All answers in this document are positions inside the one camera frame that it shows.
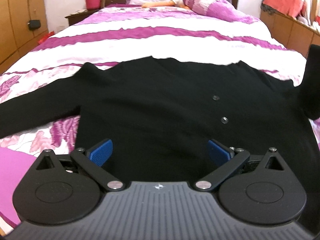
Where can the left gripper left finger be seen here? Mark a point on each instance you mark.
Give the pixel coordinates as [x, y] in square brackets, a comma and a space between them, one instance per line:
[91, 161]

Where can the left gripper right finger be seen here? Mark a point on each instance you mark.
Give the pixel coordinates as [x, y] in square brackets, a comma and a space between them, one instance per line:
[228, 160]

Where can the black knit cardigan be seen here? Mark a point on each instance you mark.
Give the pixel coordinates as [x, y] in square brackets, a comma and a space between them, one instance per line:
[160, 114]

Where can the purple floral bed quilt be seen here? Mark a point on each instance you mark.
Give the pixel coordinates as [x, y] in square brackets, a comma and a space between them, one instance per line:
[120, 34]

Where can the red plastic stool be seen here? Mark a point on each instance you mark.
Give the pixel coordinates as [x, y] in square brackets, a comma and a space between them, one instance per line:
[45, 37]

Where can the wooden side cabinet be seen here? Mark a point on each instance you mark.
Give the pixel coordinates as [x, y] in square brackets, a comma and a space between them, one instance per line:
[292, 34]

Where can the dark wooden nightstand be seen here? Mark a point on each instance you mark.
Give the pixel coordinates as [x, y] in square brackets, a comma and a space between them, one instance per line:
[79, 16]

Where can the purple floral pillow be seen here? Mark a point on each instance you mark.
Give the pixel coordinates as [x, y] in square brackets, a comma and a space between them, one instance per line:
[220, 9]

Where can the orange white plush toy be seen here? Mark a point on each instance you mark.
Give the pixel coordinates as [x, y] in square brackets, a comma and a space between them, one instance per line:
[163, 4]

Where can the orange wooden wardrobe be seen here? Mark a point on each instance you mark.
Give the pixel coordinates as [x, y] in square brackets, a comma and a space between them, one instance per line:
[16, 38]

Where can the black wardrobe door handle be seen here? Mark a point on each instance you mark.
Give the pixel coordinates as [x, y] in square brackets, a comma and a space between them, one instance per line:
[34, 24]

